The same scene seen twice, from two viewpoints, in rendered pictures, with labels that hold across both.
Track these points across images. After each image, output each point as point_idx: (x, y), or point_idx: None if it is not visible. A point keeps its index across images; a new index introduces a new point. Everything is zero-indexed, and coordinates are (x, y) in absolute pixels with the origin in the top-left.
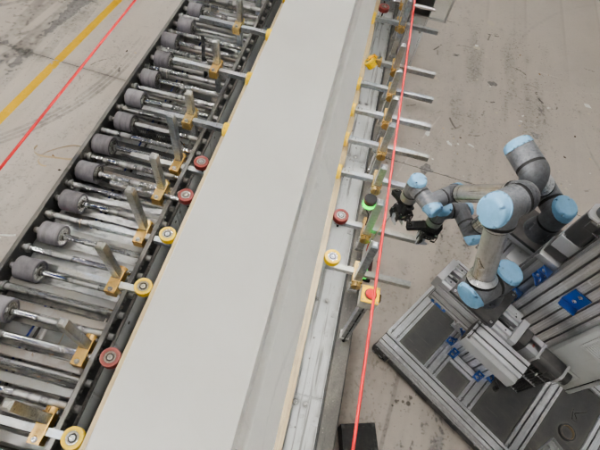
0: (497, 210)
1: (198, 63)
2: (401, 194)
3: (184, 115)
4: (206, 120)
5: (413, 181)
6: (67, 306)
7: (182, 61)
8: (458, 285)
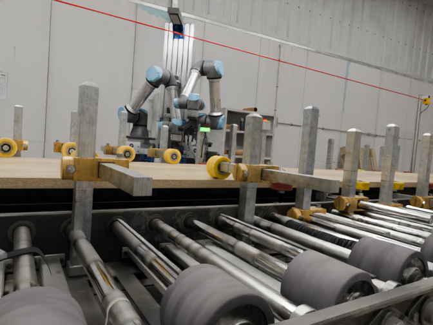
0: (222, 64)
1: (114, 166)
2: (195, 113)
3: (264, 169)
4: (211, 207)
5: (198, 94)
6: None
7: (135, 172)
8: (221, 121)
